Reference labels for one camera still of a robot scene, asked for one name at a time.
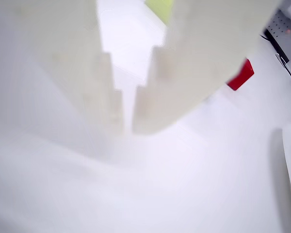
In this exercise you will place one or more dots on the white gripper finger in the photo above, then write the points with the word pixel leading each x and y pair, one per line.
pixel 196 60
pixel 51 72

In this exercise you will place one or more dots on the red cube block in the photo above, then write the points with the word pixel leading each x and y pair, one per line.
pixel 242 75

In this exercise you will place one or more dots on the yellow-green rectangular block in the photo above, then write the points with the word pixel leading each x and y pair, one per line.
pixel 160 8

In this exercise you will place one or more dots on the black edge strip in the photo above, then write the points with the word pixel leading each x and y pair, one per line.
pixel 275 42

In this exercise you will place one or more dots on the white perforated board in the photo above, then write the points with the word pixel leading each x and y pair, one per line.
pixel 281 25

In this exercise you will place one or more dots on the white flat bracket tab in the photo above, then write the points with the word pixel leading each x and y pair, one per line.
pixel 282 61

